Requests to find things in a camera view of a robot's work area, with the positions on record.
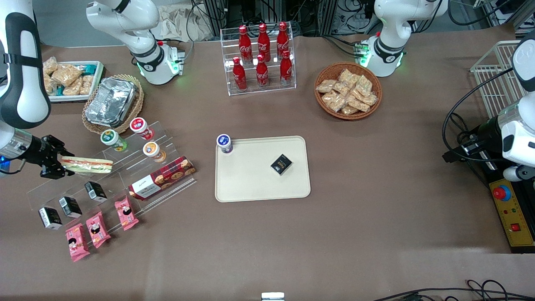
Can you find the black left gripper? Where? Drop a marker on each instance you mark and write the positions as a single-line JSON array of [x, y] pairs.
[[486, 131]]

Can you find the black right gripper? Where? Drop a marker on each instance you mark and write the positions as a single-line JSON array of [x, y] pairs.
[[39, 153]]

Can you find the sandwich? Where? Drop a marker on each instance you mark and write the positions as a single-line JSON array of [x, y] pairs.
[[90, 165]]

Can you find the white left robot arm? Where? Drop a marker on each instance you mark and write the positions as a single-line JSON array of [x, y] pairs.
[[391, 25]]

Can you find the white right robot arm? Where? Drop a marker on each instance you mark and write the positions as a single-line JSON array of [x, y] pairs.
[[23, 62]]

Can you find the cream plastic tray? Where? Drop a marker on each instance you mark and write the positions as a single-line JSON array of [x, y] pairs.
[[255, 179]]

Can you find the black tissue pack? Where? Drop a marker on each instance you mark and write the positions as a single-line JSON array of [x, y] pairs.
[[70, 206], [95, 191], [281, 164], [50, 218]]

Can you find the green lid yogurt cup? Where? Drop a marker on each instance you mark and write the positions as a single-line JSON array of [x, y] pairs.
[[109, 137]]

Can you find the white rectangular bin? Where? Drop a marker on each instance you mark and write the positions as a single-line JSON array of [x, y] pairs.
[[75, 99]]

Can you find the clear acrylic tiered stand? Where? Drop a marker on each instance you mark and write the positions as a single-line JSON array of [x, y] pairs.
[[125, 167]]

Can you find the beige snack pack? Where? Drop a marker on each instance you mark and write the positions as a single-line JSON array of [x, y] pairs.
[[66, 74], [368, 99], [325, 86], [50, 65], [349, 110], [364, 83], [357, 104], [349, 77], [333, 101], [86, 83], [73, 88], [49, 85], [342, 88]]

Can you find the pink snack packet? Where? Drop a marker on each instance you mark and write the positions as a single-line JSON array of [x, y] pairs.
[[77, 241], [126, 213], [98, 229]]

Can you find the aluminium foil container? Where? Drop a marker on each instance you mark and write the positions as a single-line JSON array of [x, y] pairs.
[[110, 102]]

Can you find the yellow control box red button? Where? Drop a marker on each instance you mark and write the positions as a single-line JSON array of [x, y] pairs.
[[516, 213]]

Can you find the red lid yogurt cup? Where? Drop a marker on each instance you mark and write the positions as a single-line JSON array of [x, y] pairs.
[[138, 124]]

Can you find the orange lid yogurt cup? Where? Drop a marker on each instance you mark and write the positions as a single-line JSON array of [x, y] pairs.
[[150, 148]]

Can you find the teal snack packet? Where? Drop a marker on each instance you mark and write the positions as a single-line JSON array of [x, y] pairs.
[[89, 68]]

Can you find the oval wicker basket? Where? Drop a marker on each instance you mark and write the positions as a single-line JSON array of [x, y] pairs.
[[140, 98]]

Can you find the red plaid cookie box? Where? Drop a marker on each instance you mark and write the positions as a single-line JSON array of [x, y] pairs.
[[163, 177]]

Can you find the round wicker basket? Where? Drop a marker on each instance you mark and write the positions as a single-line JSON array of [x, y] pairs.
[[330, 112]]

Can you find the blue lid yogurt cup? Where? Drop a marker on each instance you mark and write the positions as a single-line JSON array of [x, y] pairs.
[[224, 142]]

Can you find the crumpled beige cloth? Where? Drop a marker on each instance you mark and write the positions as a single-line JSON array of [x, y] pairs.
[[175, 23]]

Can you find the clear acrylic bottle rack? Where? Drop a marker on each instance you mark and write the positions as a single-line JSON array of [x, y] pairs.
[[225, 83]]

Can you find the red cola bottle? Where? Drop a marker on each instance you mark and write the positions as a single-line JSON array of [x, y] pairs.
[[283, 38], [286, 70], [263, 39], [262, 74], [245, 42], [239, 77]]

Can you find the small white device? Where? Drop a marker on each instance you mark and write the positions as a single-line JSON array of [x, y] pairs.
[[272, 297]]

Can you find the aluminium frame rack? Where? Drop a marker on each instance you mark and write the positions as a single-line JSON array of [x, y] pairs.
[[213, 16]]

